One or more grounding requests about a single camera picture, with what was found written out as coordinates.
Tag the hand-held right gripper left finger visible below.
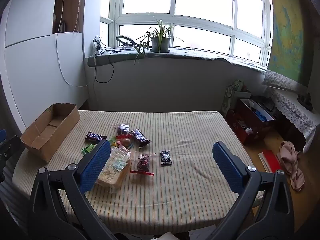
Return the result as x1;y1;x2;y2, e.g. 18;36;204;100
27;139;118;240

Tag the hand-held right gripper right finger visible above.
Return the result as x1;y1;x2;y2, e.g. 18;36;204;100
212;141;297;240

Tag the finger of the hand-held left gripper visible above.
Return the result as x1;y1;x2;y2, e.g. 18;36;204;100
0;129;22;180

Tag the brown chocolate bar slanted print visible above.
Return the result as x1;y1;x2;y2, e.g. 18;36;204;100
85;131;108;144

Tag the brown cardboard box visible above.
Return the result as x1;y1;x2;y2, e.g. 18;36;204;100
20;103;81;163

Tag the brown chocolate bar blue print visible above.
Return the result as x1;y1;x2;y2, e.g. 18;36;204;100
130;129;152;148

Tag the small black patterned snack packet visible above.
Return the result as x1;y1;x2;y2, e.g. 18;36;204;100
159;150;173;166

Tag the green candy wrapper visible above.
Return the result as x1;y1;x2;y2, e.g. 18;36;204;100
81;144;97;154

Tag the packaged sliced bread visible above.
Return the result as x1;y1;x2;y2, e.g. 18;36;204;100
96;146;132;193

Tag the striped table cloth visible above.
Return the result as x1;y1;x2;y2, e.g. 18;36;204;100
12;109;265;230

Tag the small red carton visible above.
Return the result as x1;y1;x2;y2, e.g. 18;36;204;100
226;109;248;140

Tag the red book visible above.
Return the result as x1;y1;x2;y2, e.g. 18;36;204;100
257;150;283;173

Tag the clear bag with dark bun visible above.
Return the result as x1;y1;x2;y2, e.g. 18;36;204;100
114;123;131;136

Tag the large dark red box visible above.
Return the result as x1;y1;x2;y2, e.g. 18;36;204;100
236;99;275;145

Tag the small bag, red strip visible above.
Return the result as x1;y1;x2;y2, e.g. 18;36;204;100
130;154;155;177

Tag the pink cloth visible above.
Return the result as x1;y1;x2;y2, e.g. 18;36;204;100
279;141;305;192

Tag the green gift box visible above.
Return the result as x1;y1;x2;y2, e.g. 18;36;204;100
221;80;252;113

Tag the white lace cloth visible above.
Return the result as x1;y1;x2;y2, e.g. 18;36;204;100
269;87;320;153

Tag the white cabinet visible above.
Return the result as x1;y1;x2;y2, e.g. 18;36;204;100
5;0;88;130

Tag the dark figurine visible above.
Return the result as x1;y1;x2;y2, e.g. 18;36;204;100
297;93;313;110

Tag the grey patterned cloth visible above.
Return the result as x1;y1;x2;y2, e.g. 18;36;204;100
264;70;308;93

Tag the white charger plug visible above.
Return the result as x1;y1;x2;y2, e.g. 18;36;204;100
93;36;103;53

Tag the potted spider plant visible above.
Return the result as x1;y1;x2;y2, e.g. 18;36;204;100
134;16;184;64

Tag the wooden shelf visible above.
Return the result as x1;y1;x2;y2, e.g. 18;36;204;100
52;0;83;34

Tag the black cable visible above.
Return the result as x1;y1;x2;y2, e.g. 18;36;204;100
94;50;115;83

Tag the white cable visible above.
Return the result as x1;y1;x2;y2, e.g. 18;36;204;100
55;0;89;87

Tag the black ring light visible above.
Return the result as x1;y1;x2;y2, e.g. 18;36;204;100
115;35;140;52

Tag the wall map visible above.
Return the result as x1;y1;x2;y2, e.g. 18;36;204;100
266;0;313;87

